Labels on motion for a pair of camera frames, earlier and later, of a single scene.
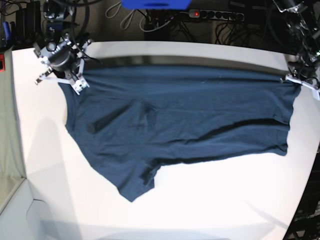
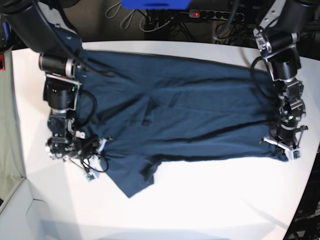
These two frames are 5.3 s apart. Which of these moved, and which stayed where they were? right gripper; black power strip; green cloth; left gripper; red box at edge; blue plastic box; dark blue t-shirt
Moved: dark blue t-shirt; left gripper; right gripper
Stayed: green cloth; red box at edge; blue plastic box; black power strip
